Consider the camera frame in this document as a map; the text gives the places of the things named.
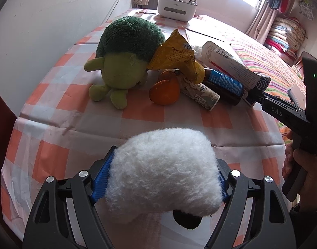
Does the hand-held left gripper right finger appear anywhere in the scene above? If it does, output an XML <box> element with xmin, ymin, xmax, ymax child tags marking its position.
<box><xmin>204</xmin><ymin>158</ymin><xmax>297</xmax><ymax>249</ymax></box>

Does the striped bed sheet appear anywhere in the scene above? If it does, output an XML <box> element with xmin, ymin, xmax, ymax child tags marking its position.
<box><xmin>192</xmin><ymin>14</ymin><xmax>317</xmax><ymax>146</ymax></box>

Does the white fluffy plush toy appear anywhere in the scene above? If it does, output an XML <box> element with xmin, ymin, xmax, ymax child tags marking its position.
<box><xmin>104</xmin><ymin>128</ymin><xmax>223</xmax><ymax>230</ymax></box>

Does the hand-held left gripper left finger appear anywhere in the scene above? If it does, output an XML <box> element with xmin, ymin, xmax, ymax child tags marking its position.
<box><xmin>23</xmin><ymin>145</ymin><xmax>119</xmax><ymax>249</ymax></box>

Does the yellow snack packet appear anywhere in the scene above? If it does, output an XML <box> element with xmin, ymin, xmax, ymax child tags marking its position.
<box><xmin>147</xmin><ymin>29</ymin><xmax>206</xmax><ymax>85</ymax></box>

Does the white drink carton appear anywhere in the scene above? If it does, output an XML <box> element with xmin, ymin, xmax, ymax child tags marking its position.
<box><xmin>200</xmin><ymin>41</ymin><xmax>271</xmax><ymax>108</ymax></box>

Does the small orange mandarin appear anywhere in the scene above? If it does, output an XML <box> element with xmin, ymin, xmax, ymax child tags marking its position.
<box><xmin>158</xmin><ymin>70</ymin><xmax>177</xmax><ymax>82</ymax></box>

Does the orange checked tablecloth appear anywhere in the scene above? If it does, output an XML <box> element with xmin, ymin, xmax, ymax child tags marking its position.
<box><xmin>0</xmin><ymin>8</ymin><xmax>295</xmax><ymax>249</ymax></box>

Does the white patterned bottle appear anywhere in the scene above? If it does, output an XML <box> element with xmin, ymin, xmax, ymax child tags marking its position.
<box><xmin>180</xmin><ymin>76</ymin><xmax>220</xmax><ymax>111</ymax></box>

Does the stack of folded blankets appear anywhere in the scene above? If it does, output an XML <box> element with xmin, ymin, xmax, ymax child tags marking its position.
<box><xmin>263</xmin><ymin>17</ymin><xmax>306</xmax><ymax>60</ymax></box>

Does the white storage box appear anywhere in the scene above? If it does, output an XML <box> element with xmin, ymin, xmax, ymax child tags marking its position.
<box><xmin>157</xmin><ymin>0</ymin><xmax>198</xmax><ymax>21</ymax></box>

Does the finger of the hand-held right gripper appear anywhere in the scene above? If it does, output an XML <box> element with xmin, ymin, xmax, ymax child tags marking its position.
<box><xmin>255</xmin><ymin>93</ymin><xmax>302</xmax><ymax>110</ymax></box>

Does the person's right forearm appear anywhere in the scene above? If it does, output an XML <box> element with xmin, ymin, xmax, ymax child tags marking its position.
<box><xmin>289</xmin><ymin>194</ymin><xmax>317</xmax><ymax>249</ymax></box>

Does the large orange mandarin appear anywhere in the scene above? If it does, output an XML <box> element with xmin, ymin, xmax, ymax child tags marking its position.
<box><xmin>149</xmin><ymin>76</ymin><xmax>180</xmax><ymax>106</ymax></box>

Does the pale pink curtain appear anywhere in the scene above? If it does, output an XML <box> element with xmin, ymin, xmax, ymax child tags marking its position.
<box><xmin>245</xmin><ymin>1</ymin><xmax>271</xmax><ymax>42</ymax></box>

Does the person's right hand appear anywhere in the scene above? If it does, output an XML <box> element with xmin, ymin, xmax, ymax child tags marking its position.
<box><xmin>282</xmin><ymin>131</ymin><xmax>317</xmax><ymax>208</ymax></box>

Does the green plush toy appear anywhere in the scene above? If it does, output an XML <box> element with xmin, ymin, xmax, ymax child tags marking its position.
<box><xmin>84</xmin><ymin>16</ymin><xmax>166</xmax><ymax>110</ymax></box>

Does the grey flat box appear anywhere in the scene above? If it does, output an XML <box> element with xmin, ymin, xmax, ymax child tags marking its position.
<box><xmin>287</xmin><ymin>88</ymin><xmax>305</xmax><ymax>107</ymax></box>

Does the dark bottle with blue label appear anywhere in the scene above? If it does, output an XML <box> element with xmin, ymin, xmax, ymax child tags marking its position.
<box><xmin>202</xmin><ymin>68</ymin><xmax>245</xmax><ymax>106</ymax></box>

